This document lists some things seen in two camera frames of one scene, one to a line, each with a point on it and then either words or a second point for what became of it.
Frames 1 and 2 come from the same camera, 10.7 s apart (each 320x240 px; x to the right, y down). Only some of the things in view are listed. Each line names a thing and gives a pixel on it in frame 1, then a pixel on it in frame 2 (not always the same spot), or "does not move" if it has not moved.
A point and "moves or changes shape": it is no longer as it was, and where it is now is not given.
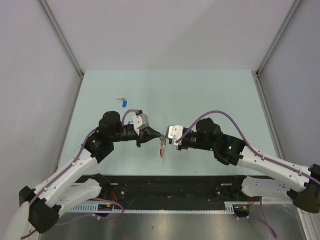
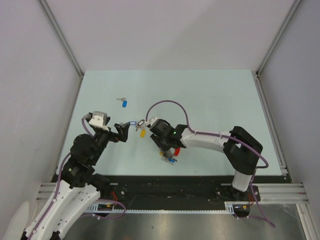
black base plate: x=161 y=188 does not move
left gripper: x=146 y=134 -> x=122 y=129
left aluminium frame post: x=60 y=34 does not move
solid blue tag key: x=124 y=103 does not move
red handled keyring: x=162 y=141 moves or changes shape
